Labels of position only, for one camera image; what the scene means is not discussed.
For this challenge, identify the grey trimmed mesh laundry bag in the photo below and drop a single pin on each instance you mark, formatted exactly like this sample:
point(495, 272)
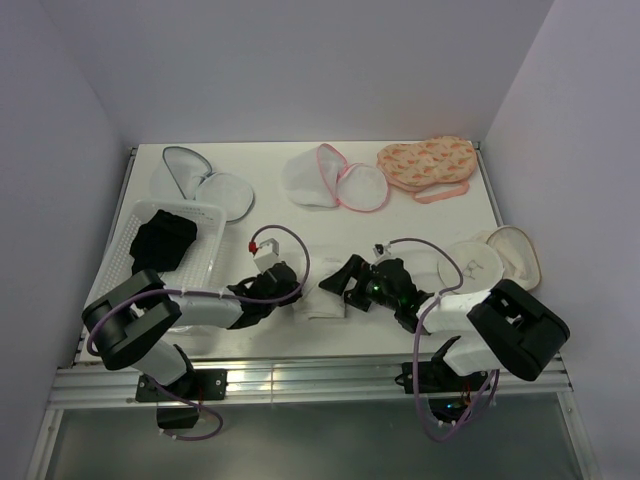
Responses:
point(184, 174)

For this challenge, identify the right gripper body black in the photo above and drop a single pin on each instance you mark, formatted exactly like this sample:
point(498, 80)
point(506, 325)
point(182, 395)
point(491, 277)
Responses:
point(369, 290)

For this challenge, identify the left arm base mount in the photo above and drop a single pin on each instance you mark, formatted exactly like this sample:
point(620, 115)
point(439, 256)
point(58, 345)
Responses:
point(181, 404)

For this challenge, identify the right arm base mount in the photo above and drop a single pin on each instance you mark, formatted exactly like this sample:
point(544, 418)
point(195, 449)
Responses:
point(444, 397)

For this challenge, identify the black garment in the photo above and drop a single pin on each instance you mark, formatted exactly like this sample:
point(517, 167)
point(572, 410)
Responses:
point(162, 243)

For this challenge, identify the pink trimmed mesh laundry bag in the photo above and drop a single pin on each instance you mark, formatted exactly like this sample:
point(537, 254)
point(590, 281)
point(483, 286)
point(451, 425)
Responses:
point(321, 177)

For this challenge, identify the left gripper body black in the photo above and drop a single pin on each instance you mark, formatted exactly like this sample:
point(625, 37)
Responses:
point(267, 308)

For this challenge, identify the aluminium frame rail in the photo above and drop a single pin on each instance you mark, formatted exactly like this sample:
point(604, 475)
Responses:
point(360, 378)

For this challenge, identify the peach floral bra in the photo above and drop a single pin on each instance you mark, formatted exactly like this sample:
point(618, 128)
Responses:
point(432, 170)

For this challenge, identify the white plastic basket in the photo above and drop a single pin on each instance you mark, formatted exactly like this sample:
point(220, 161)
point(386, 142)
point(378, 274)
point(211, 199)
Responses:
point(196, 267)

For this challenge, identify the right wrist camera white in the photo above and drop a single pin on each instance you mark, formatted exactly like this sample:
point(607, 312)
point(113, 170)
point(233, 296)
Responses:
point(382, 252)

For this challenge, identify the beige trimmed mesh laundry bag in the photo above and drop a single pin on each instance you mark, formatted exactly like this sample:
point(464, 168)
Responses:
point(505, 253)

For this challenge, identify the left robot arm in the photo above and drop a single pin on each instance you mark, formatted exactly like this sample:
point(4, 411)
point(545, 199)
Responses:
point(126, 326)

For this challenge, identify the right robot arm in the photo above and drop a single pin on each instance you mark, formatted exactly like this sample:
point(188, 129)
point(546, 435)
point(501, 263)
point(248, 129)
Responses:
point(503, 327)

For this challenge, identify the white bra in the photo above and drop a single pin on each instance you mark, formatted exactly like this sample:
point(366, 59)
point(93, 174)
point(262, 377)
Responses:
point(316, 303)

